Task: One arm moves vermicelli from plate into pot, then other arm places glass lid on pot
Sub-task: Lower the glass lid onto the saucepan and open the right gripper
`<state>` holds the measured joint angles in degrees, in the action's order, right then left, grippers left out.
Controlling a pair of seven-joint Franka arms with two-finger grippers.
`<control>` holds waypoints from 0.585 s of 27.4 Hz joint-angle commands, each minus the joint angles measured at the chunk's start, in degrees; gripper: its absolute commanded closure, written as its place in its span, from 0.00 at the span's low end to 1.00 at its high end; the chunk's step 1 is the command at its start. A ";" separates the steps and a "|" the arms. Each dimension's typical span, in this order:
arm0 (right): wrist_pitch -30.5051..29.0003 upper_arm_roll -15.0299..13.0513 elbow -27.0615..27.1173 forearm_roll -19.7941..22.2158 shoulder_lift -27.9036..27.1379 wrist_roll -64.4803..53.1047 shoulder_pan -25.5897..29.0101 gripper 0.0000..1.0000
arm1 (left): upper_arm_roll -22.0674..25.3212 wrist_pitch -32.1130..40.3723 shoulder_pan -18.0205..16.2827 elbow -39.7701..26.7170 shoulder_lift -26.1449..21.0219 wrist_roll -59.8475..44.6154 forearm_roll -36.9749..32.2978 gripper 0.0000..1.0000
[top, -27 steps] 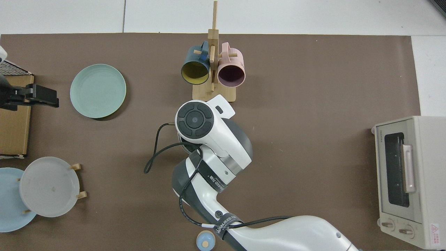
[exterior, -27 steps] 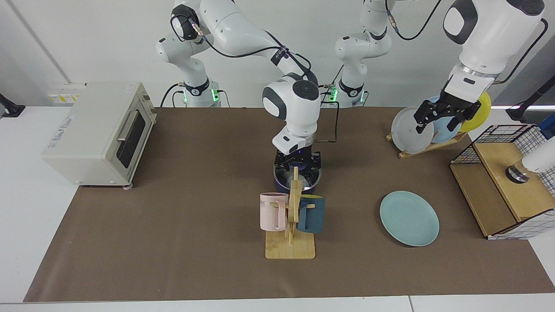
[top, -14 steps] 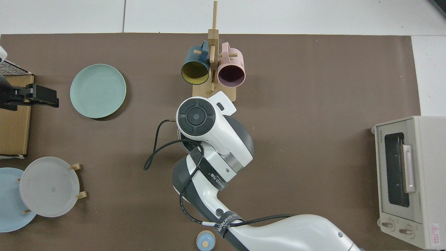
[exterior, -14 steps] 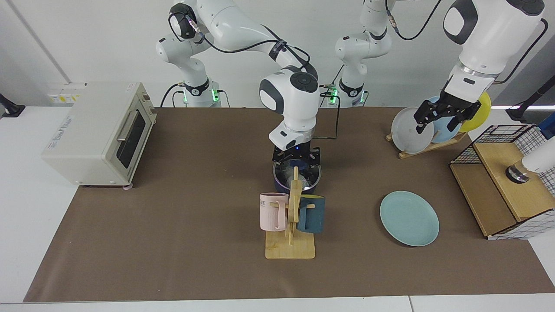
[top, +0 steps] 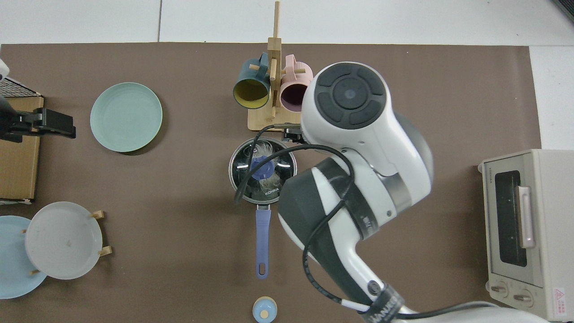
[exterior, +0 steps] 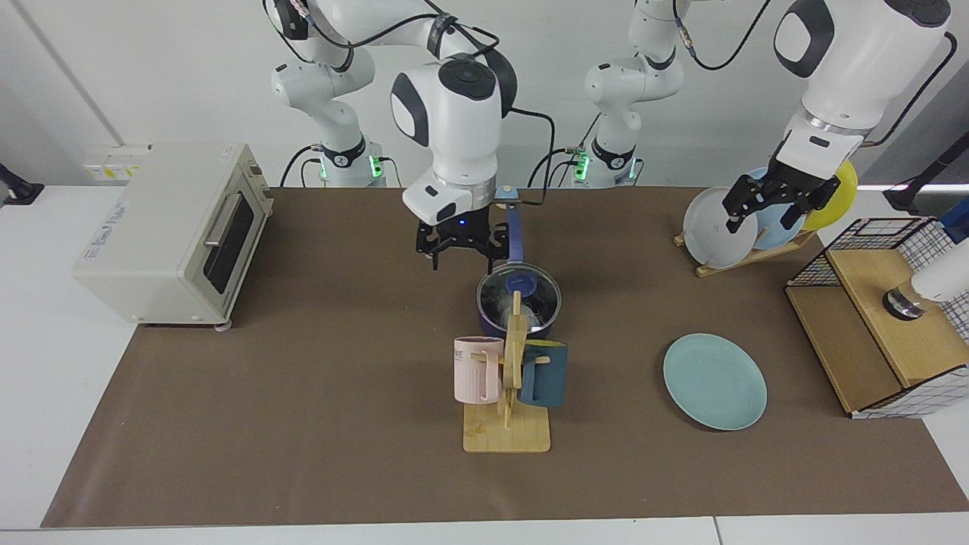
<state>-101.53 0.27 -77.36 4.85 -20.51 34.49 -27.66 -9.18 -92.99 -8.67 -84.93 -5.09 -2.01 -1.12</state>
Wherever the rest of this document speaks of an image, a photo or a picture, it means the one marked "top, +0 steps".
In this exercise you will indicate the dark teal cup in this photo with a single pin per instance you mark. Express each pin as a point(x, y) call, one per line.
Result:
point(251, 92)

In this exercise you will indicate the wooden cup stand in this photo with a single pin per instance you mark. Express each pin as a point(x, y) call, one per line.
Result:
point(276, 123)

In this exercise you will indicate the light blue plate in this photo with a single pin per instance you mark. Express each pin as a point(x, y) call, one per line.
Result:
point(13, 260)

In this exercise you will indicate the light green plate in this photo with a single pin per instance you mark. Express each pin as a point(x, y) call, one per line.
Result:
point(125, 116)

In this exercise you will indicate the pale grey plate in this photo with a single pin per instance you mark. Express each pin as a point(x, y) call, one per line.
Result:
point(63, 242)

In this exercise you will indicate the pale toaster oven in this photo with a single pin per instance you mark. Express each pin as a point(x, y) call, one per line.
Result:
point(547, 202)

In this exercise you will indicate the pink cup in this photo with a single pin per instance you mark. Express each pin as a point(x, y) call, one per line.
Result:
point(293, 96)

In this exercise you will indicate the white vermicelli bundle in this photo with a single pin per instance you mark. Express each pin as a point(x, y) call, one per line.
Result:
point(269, 184)

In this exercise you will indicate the glass lid with blue knob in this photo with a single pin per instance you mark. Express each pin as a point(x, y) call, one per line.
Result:
point(262, 168)

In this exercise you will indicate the small blue round thing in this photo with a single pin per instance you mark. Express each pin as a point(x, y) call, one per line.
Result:
point(264, 309)

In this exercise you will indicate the brown table cloth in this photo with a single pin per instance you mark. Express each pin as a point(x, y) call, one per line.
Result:
point(179, 269)

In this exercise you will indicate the wooden plate rack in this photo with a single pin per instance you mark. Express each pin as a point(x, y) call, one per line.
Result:
point(98, 214)

